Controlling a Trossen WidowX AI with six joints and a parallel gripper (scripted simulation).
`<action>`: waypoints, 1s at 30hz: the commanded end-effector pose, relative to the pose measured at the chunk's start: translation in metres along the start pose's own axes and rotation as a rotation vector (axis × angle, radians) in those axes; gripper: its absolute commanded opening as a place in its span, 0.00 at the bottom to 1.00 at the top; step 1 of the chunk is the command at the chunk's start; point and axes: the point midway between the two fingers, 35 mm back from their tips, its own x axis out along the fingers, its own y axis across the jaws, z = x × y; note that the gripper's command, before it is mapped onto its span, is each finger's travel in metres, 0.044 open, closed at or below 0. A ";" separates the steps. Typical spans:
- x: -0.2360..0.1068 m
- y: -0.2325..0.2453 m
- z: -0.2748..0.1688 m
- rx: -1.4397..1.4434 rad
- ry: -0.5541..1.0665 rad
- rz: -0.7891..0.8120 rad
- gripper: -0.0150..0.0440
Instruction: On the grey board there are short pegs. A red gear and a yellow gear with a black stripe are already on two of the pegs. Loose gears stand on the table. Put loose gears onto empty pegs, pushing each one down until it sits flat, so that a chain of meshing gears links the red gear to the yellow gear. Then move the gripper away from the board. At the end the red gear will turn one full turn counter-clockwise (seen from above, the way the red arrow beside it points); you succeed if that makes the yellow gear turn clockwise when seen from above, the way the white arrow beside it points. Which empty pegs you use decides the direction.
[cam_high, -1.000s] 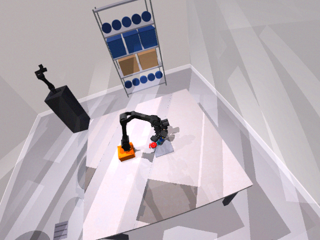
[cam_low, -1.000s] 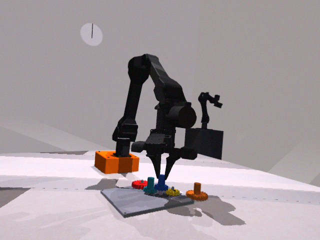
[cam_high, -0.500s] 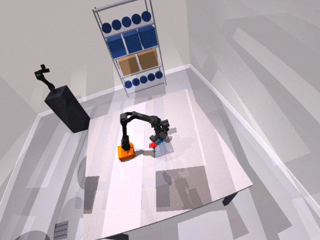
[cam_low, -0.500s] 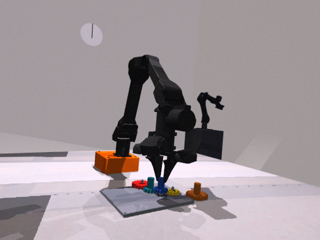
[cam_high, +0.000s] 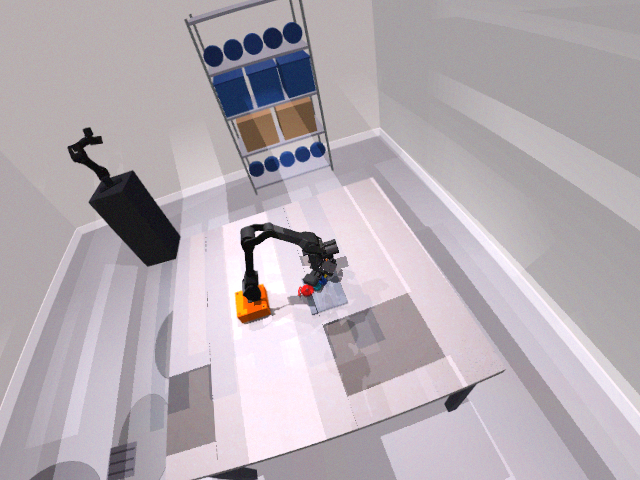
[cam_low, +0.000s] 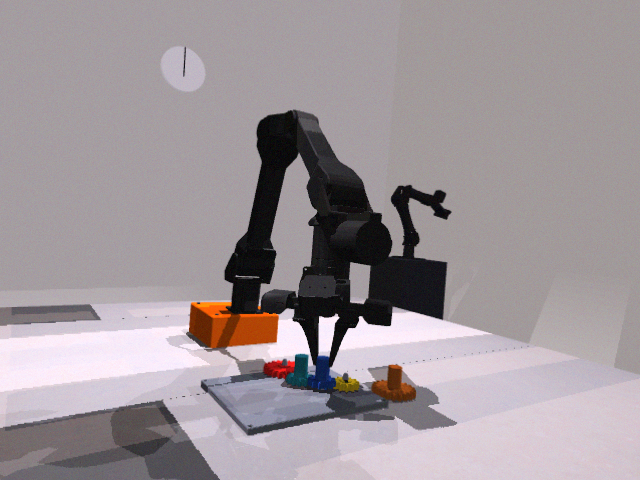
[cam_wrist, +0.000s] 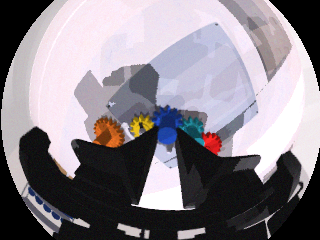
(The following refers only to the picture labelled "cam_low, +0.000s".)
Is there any teal gear with tall hub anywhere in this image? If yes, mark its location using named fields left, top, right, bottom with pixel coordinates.
left=286, top=353, right=312, bottom=387

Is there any blue gear with tall hub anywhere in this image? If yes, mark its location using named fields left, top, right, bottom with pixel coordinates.
left=308, top=355, right=336, bottom=390

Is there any orange gear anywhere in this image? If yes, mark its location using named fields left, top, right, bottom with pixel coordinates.
left=371, top=365, right=416, bottom=402

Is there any red gear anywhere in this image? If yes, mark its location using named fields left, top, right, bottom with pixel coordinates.
left=264, top=361, right=295, bottom=379

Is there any yellow gear with black stripe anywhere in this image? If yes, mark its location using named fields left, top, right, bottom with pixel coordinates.
left=333, top=377, right=359, bottom=392

